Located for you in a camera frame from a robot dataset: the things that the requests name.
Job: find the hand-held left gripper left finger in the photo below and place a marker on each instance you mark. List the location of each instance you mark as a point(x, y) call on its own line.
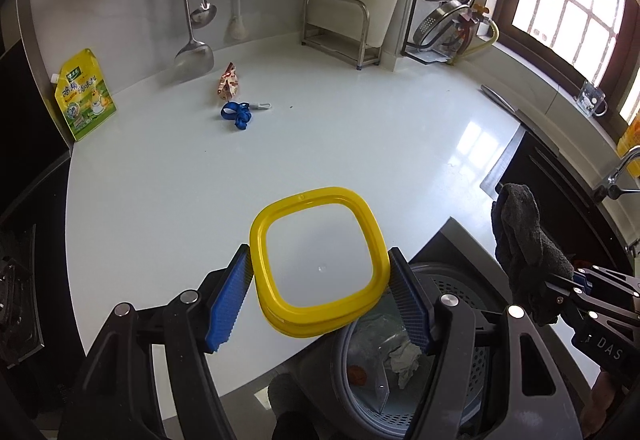
point(230, 305)

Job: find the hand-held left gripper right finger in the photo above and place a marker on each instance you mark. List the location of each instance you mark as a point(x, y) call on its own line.
point(410, 305)

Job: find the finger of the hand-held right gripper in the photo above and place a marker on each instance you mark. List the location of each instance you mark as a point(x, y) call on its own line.
point(584, 279)
point(567, 295)

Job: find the grey perforated trash bin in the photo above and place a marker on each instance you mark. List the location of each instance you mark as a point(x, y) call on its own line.
point(450, 277)

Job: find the clear plastic bag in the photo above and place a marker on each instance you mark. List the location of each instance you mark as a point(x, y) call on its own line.
point(372, 345)

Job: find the printed paper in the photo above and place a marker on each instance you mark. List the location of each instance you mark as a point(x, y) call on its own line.
point(405, 360)

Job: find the yellow rimmed lid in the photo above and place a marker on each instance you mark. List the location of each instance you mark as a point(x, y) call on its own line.
point(257, 245)

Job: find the dark grey cloth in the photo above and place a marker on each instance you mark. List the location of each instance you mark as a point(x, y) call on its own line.
point(520, 240)

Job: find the person's right hand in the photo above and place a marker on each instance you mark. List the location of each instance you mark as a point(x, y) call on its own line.
point(602, 397)

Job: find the small orange scrap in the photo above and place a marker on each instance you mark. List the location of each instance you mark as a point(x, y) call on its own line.
point(358, 375)

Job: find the black sink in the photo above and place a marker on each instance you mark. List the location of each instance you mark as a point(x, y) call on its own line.
point(550, 190)

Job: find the steel faucet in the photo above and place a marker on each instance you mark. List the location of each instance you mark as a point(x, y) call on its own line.
point(620, 170)

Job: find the yellow bottle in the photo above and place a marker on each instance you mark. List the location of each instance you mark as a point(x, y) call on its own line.
point(630, 140)

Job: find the glass mug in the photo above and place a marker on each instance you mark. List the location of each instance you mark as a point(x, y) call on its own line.
point(590, 99)

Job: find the red patterned snack wrapper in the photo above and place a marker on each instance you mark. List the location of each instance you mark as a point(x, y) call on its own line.
point(229, 82)

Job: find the black stove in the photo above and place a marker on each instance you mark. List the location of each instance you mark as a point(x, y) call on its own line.
point(25, 170)

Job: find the steel spatula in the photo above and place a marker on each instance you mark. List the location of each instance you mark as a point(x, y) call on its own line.
point(194, 60)

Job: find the green stand-up pouch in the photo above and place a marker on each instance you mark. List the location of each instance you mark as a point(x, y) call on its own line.
point(85, 95)

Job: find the steel colander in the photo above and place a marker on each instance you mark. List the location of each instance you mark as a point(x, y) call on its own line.
point(440, 25)

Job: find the blue and white brush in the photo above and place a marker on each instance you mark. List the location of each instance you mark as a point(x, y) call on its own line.
point(236, 22)

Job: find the steel board rack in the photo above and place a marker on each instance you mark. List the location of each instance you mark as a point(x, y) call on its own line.
point(364, 20)

